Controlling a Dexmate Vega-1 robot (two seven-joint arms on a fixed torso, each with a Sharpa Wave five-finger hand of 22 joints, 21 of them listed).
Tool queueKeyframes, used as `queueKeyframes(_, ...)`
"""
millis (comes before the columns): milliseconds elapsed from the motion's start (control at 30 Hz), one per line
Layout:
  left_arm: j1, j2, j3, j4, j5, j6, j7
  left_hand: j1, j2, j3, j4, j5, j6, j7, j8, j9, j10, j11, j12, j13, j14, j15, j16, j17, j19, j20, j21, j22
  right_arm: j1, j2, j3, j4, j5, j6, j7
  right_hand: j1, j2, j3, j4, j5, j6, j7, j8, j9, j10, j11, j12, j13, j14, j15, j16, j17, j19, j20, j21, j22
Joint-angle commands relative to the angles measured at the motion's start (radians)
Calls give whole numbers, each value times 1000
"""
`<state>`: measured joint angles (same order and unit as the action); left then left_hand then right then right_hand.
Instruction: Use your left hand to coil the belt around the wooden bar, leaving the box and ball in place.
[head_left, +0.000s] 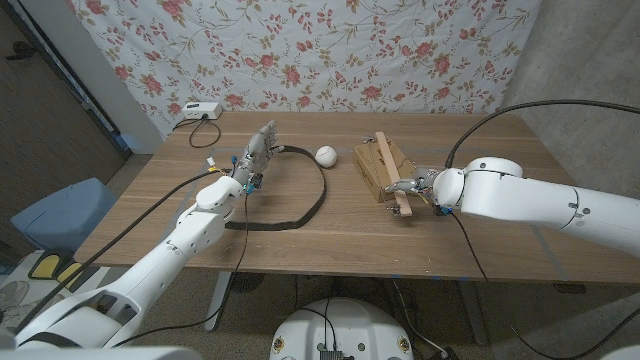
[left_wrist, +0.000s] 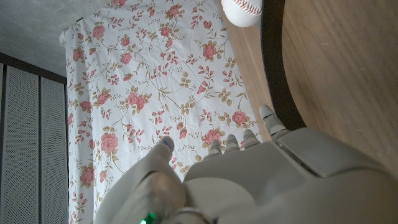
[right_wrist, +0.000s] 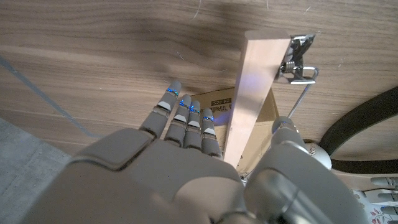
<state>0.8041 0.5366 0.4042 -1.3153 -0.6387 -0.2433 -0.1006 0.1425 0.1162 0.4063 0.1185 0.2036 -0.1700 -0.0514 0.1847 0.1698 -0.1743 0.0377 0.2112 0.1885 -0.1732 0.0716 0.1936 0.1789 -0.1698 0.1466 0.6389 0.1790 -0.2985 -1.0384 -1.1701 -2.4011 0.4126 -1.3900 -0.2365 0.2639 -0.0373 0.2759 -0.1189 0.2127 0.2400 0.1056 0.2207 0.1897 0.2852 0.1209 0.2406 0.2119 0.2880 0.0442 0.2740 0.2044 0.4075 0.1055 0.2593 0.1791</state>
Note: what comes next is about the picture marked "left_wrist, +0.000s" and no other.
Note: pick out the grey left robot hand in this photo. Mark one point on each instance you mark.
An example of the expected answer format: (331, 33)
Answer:
(280, 186)

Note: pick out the dark leather belt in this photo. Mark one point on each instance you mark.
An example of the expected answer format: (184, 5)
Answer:
(273, 62)

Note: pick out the floral backdrop cloth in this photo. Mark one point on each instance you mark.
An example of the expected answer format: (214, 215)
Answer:
(140, 77)

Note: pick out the white baseball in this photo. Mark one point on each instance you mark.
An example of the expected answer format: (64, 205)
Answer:
(241, 12)

